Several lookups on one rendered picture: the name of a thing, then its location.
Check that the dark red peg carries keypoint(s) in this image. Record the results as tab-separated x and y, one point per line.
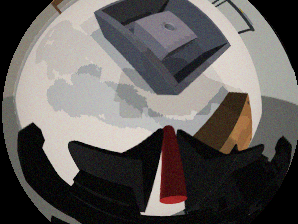
173	188

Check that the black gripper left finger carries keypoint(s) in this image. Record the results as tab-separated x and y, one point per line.
136	168

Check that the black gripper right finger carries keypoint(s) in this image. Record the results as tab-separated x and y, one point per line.
206	169

